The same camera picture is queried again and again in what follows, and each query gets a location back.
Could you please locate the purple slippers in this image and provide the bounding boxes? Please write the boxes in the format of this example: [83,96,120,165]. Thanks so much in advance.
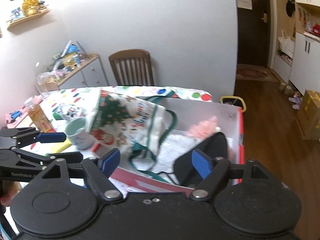
[289,92,303,110]

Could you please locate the pale green ceramic mug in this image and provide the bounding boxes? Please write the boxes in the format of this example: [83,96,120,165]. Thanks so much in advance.
[65,116,94,150]

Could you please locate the brown wooden chair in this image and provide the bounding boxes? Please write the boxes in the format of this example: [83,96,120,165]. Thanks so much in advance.
[108,49,155,86]

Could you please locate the white drawer sideboard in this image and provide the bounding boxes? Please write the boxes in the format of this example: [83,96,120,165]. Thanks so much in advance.
[35,53,110,93]

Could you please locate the left human hand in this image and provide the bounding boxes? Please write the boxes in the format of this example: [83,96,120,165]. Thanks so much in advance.
[1,180,22,207]

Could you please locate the wooden wall shelf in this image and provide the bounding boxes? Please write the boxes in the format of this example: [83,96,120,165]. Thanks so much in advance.
[7,9,50,30]

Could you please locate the christmas print tote bag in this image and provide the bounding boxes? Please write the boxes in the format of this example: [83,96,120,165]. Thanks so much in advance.
[86,89,178,176]

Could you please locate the white tall cabinets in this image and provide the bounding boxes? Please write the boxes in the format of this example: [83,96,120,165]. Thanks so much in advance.
[273,0,319,94]

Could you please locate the pink mesh bath pouf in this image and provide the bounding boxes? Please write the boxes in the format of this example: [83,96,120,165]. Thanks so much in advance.
[186,116,221,140]

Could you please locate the patterned entry rug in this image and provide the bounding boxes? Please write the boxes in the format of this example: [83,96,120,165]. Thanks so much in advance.
[236,64,279,83]

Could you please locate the orange tea plastic bottle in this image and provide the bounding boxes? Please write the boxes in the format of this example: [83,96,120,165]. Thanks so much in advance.
[28,104,55,133]

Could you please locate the brown cardboard box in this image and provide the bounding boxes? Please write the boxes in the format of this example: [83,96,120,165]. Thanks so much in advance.
[296,90,320,140]

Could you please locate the yellow rim trash bin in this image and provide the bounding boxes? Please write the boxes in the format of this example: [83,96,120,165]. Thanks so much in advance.
[220,95,247,113]

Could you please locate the balloon pattern tablecloth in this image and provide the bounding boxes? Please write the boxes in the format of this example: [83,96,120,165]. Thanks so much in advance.
[4,86,213,196]

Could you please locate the red white cardboard box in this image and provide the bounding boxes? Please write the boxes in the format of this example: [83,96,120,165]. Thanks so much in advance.
[111,98,245,195]

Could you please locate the black soft cap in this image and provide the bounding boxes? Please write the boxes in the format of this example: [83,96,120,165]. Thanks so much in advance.
[173,132,228,187]

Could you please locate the yellow sponge cloth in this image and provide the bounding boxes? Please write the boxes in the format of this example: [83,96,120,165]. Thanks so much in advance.
[46,139,72,155]

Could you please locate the panda print snack bag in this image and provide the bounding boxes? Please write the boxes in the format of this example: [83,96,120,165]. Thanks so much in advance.
[53,104,84,121]

